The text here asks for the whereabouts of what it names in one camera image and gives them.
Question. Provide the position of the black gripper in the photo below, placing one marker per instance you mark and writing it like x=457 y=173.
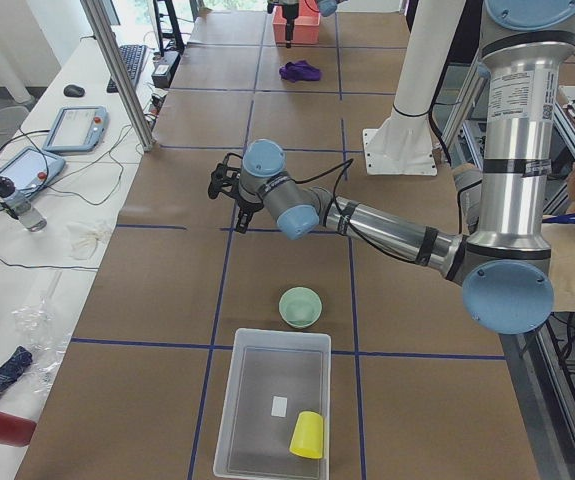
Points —
x=247 y=204
x=287 y=15

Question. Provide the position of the yellow plastic cup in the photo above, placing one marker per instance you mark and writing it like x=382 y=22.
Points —
x=308 y=436

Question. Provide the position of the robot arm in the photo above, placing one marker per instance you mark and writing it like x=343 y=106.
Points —
x=500 y=257
x=325 y=8

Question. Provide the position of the black small computer box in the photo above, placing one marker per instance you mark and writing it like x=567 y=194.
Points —
x=165 y=68

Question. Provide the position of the pink plastic bin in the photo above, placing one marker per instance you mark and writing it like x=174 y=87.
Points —
x=306 y=25

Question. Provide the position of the purple crumpled cloth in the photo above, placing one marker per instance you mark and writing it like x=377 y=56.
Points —
x=299 y=71

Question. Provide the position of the green ceramic bowl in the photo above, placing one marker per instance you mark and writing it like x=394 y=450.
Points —
x=300 y=307

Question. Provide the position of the clear plastic bin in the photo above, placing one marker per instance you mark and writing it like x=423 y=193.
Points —
x=273 y=377

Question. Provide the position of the black keyboard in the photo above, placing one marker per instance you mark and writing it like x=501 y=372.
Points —
x=133 y=57

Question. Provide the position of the white crumpled tissue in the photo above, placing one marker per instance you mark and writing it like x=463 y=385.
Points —
x=85 y=237

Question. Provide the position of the teach pendant far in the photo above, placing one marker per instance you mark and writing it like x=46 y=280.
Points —
x=77 y=130

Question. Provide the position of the teach pendant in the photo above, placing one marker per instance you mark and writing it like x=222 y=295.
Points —
x=77 y=130
x=32 y=169

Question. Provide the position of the white label in bin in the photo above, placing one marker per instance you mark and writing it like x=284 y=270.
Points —
x=279 y=406

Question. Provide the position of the black computer mouse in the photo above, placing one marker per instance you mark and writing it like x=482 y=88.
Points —
x=73 y=91

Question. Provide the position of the teach pendant near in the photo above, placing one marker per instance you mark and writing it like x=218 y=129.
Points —
x=32 y=169

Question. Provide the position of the crumpled clear plastic wrap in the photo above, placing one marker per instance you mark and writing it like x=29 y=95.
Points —
x=44 y=339

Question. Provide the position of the clear water bottle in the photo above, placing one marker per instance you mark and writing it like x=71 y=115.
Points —
x=19 y=207

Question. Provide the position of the folded blue umbrella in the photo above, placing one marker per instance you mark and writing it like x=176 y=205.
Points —
x=14 y=368

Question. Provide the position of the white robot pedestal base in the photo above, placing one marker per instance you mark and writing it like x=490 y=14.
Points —
x=403 y=145

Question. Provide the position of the aluminium frame post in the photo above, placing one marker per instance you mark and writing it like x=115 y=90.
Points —
x=99 y=22

